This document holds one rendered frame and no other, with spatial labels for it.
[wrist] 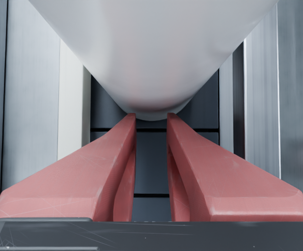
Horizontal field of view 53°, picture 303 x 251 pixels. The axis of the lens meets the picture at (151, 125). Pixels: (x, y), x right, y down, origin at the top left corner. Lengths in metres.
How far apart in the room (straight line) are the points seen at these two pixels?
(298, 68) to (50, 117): 0.19
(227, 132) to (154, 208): 0.06
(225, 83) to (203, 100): 0.02
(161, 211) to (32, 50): 0.16
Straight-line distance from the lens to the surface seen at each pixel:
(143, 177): 0.18
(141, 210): 0.18
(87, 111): 0.16
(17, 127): 0.25
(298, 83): 0.26
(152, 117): 0.15
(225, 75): 0.19
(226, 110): 0.19
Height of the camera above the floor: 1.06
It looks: 86 degrees down
